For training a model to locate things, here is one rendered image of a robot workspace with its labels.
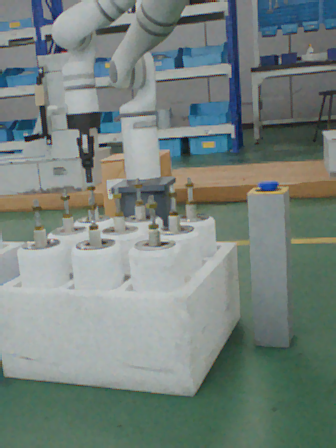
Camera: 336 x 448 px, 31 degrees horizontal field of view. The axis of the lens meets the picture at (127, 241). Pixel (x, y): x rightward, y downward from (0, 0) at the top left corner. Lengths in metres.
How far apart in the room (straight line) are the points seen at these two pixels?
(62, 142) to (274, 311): 2.24
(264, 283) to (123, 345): 0.32
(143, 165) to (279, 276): 0.51
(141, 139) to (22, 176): 1.85
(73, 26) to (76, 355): 0.67
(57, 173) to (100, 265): 2.18
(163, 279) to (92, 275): 0.13
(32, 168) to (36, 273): 2.17
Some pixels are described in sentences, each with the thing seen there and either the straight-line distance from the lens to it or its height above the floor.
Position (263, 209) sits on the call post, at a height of 0.28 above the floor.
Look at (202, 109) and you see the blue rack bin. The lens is 6.17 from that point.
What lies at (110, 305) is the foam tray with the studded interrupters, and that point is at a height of 0.16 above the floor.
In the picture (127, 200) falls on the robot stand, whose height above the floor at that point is 0.26.
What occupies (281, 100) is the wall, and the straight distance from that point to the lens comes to 9.32.
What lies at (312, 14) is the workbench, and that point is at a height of 1.26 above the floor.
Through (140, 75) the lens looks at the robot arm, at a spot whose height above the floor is 0.57.
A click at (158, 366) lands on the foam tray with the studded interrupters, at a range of 1.06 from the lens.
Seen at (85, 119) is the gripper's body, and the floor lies 0.48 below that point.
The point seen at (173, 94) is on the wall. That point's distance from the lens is 9.50.
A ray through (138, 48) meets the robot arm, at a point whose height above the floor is 0.62.
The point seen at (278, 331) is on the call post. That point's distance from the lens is 1.24.
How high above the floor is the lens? 0.50
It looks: 13 degrees down
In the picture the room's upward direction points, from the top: 5 degrees counter-clockwise
